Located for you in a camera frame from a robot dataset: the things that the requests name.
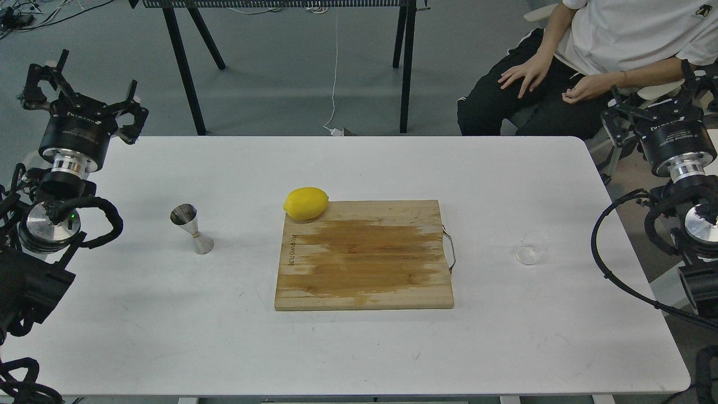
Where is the steel jigger measuring cup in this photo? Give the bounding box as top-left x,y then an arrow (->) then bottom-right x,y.
169,204 -> 214,255

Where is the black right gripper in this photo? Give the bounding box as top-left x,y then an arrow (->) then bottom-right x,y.
600,59 -> 717,186

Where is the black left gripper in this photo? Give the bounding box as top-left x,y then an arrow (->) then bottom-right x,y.
19,49 -> 149,172

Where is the floor cables bundle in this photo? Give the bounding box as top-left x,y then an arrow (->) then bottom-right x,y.
0,0 -> 116,40

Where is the white hanging cable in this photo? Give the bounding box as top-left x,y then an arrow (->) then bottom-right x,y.
322,11 -> 345,137

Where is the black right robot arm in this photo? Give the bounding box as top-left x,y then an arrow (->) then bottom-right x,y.
590,61 -> 717,332

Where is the small clear glass cup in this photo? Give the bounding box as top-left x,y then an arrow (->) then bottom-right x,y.
513,230 -> 550,266

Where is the black metal frame table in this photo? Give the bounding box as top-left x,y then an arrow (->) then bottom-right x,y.
128,0 -> 431,136

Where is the seated person white shirt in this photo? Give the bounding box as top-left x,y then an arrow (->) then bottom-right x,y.
457,1 -> 717,140

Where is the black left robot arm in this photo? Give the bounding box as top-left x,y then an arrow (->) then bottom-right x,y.
1,49 -> 149,342

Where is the wooden cutting board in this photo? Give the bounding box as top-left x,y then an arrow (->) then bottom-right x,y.
274,200 -> 454,311

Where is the yellow lemon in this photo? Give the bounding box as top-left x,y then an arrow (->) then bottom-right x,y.
283,187 -> 329,221

